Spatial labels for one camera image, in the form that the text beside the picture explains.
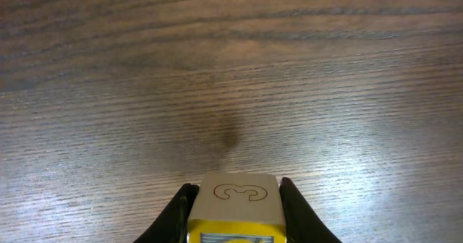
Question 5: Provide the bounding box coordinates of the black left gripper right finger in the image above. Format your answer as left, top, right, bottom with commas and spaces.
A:
279, 177, 341, 243

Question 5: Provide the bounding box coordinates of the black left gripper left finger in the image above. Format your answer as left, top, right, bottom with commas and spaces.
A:
134, 183, 200, 243

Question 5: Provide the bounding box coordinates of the yellow C wooden block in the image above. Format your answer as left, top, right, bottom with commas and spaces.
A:
187, 171, 287, 243

